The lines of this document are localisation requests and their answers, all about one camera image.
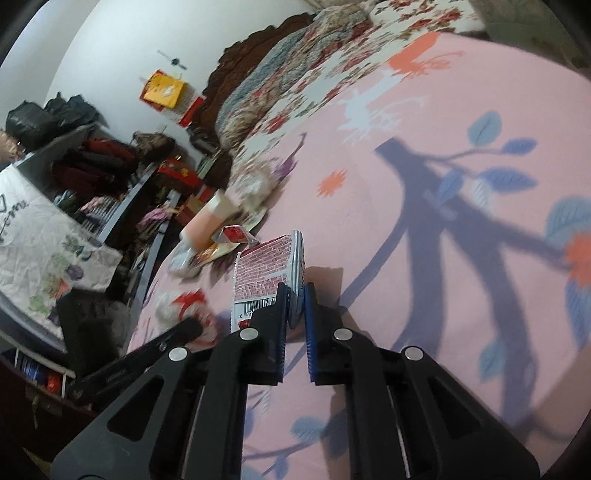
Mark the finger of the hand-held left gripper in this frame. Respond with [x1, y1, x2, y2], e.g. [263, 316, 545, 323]
[68, 318, 205, 412]

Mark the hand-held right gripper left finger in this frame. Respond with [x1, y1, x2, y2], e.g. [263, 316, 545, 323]
[51, 282, 294, 480]

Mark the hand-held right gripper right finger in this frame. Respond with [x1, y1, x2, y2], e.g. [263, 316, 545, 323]
[302, 282, 541, 480]

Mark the white plastic bag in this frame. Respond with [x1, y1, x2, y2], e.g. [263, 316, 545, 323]
[154, 291, 220, 344]

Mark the red brick pattern packet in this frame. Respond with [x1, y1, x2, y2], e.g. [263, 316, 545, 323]
[229, 230, 308, 330]

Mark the clear plastic bottle white label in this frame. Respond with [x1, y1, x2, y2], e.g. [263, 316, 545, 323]
[167, 244, 199, 278]

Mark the clear orange snack wrapper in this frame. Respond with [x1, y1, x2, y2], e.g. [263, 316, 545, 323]
[191, 244, 241, 271]

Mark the red white wrapper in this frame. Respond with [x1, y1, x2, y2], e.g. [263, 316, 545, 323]
[212, 224, 259, 245]

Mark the peach bottle white cap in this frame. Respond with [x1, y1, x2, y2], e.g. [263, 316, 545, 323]
[179, 191, 241, 250]

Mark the pink folded cloth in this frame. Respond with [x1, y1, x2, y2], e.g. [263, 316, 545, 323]
[136, 208, 174, 232]

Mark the dark wooden cabinet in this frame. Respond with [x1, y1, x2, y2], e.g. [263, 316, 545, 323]
[0, 348, 100, 467]

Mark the red paper bag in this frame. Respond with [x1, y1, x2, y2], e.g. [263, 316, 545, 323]
[178, 194, 208, 222]

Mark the white printed cloth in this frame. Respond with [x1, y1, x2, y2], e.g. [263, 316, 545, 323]
[0, 166, 123, 340]

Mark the grey metal shelf rack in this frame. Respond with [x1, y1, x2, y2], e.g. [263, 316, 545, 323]
[0, 122, 185, 352]

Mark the dark wooden nightstand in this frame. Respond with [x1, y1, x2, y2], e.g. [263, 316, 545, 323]
[196, 150, 234, 190]

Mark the red gift bag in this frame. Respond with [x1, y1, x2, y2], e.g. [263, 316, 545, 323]
[157, 157, 206, 195]

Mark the brown handbag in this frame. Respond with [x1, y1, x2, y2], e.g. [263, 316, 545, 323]
[131, 131, 176, 162]

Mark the pink printed tablecloth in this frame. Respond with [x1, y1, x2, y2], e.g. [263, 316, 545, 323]
[124, 32, 591, 480]

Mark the carved wooden headboard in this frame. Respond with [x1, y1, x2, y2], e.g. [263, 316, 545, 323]
[191, 14, 319, 153]

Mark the black bag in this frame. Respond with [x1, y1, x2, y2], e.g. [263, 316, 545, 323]
[4, 92, 100, 151]

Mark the floral patchwork quilt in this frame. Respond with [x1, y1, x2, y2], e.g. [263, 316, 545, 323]
[215, 7, 384, 144]

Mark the yellow paper bag on wall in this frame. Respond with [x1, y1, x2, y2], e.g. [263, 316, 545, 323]
[140, 69, 206, 127]

